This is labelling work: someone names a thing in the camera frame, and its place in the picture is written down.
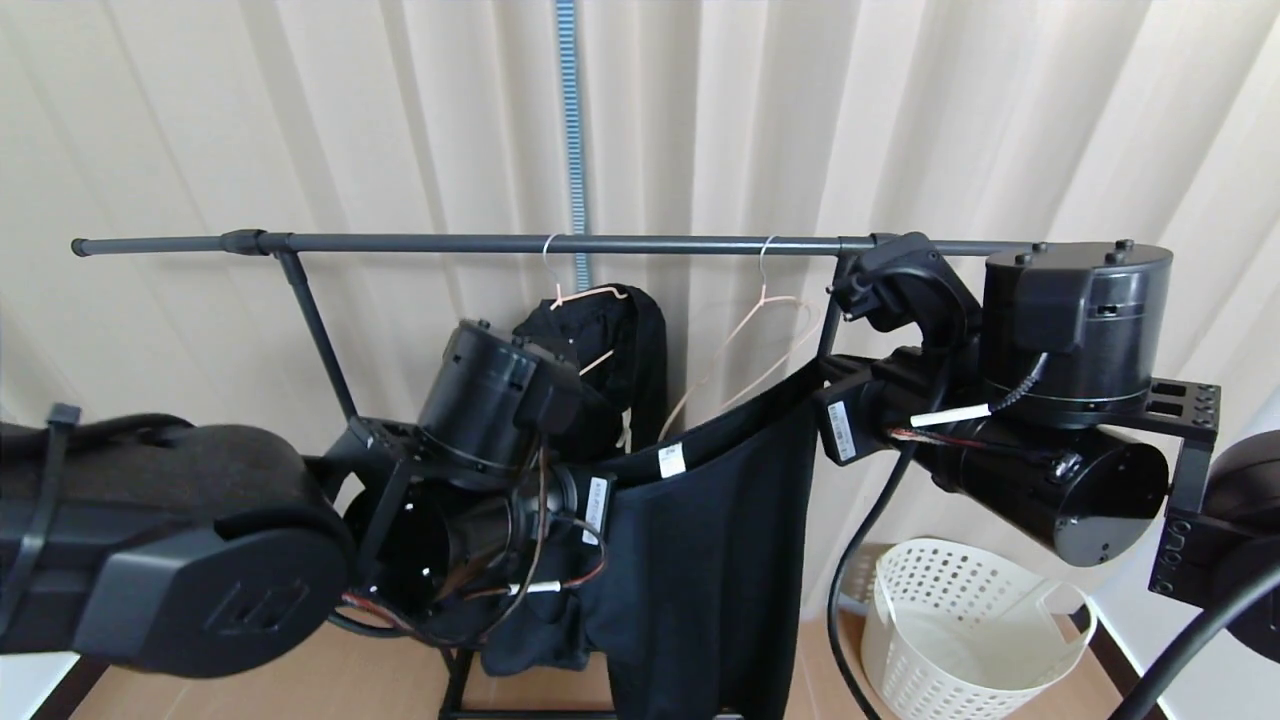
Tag black garment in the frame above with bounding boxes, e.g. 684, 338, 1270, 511
480, 362, 833, 720

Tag pink clothes hanger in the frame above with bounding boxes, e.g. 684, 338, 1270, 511
655, 236, 823, 443
541, 234, 631, 378

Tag white laundry basket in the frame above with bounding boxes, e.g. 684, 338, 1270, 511
860, 538, 1098, 720

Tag black shorts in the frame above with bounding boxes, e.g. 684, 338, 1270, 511
513, 284, 669, 463

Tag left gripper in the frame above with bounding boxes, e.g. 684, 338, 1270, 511
345, 462, 616, 641

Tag beige curtain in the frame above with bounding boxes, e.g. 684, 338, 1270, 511
0, 0, 1280, 641

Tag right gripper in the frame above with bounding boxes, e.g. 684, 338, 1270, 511
812, 345, 1171, 568

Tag black clothes rack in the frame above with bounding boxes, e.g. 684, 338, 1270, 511
72, 229, 1051, 720

